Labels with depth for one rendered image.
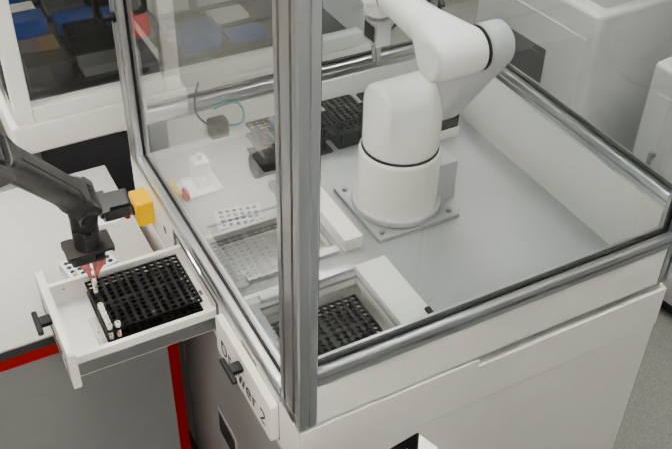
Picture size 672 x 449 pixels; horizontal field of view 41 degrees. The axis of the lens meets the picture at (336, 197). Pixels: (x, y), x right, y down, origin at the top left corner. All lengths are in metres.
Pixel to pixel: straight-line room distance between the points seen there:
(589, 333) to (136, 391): 1.18
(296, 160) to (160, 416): 1.42
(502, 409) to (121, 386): 1.00
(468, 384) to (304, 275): 0.61
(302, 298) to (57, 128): 1.42
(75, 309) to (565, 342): 1.12
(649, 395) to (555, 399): 1.04
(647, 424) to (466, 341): 1.40
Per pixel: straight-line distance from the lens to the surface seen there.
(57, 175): 1.75
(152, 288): 2.15
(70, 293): 2.24
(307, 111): 1.31
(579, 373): 2.26
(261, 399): 1.89
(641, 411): 3.22
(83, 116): 2.79
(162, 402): 2.61
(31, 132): 2.78
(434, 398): 1.95
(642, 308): 2.24
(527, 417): 2.25
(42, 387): 2.42
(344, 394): 1.77
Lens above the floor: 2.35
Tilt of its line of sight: 38 degrees down
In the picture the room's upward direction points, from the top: 2 degrees clockwise
